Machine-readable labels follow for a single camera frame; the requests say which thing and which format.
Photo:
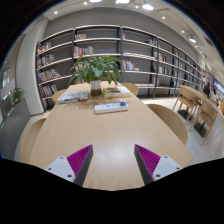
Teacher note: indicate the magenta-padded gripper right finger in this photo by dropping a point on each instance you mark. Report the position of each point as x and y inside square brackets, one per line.
[166, 165]

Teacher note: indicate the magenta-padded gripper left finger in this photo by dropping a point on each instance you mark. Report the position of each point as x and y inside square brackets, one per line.
[58, 166]

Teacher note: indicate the round-backed wooden chair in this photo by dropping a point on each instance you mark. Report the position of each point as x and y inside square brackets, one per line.
[131, 87]
[58, 95]
[170, 121]

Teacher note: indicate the grey-white magazine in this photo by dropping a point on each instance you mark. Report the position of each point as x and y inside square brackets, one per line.
[73, 96]

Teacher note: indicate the white power strip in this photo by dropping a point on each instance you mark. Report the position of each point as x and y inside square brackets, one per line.
[108, 108]

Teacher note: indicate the small background potted plant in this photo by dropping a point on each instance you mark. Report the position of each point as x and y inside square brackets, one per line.
[17, 94]

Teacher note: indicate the white book with brown picture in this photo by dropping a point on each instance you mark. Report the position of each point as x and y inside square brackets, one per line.
[116, 90]

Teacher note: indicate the green potted plant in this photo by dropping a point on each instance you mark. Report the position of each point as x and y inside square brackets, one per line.
[96, 68]

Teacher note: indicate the grey shelf unit with books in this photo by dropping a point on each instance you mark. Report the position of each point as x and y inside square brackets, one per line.
[100, 41]

